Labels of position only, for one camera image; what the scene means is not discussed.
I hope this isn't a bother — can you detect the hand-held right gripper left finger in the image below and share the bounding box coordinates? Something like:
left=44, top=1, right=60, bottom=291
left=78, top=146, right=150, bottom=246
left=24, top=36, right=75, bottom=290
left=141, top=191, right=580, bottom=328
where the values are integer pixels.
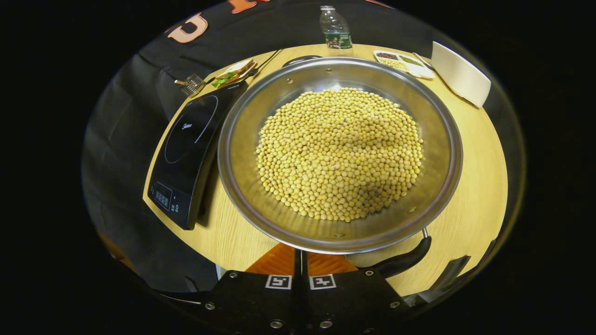
left=201, top=242, right=301, bottom=335

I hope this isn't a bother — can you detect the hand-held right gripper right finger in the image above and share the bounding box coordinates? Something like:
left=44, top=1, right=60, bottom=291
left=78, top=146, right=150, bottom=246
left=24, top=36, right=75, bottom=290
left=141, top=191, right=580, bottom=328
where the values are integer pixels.
left=302, top=251, right=411, bottom=335

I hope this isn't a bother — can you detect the steel pot with black handle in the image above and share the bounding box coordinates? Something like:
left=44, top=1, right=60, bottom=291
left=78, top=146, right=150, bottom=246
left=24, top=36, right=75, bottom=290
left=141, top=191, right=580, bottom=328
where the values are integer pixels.
left=217, top=55, right=464, bottom=280

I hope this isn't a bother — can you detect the black induction cooktop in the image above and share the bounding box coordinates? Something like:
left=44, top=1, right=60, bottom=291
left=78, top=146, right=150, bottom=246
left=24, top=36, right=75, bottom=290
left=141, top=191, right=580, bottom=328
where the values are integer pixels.
left=147, top=81, right=248, bottom=231

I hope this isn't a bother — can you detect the pile of yellow soybeans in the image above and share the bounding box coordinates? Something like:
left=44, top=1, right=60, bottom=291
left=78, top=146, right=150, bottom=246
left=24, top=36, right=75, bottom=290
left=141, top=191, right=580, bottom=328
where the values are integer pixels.
left=255, top=87, right=424, bottom=222

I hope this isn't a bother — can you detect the sandwich with lettuce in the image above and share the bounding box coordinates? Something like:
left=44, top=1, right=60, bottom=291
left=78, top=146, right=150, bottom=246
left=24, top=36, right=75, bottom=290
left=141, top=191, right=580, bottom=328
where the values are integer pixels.
left=213, top=60, right=255, bottom=87

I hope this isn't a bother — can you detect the small white plate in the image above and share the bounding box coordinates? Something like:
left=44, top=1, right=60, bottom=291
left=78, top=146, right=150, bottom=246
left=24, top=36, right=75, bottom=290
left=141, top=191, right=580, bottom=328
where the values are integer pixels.
left=212, top=59, right=258, bottom=88

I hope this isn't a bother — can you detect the white divided bean dish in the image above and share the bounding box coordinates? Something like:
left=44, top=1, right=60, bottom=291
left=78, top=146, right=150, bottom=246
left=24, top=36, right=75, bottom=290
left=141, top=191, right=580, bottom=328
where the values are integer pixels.
left=373, top=50, right=436, bottom=80

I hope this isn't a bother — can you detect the white curved box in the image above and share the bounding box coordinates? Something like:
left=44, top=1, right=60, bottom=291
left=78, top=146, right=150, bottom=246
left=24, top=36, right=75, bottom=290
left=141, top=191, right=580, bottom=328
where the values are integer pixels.
left=431, top=41, right=492, bottom=108

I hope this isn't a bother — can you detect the clear plastic water bottle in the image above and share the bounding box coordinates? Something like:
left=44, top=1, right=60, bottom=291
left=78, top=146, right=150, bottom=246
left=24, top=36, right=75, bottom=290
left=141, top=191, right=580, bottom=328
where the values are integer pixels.
left=319, top=6, right=353, bottom=50

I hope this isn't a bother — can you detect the small wire basket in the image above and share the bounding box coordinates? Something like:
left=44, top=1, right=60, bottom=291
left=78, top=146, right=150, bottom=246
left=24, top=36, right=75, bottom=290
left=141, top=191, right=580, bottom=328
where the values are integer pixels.
left=175, top=74, right=206, bottom=96

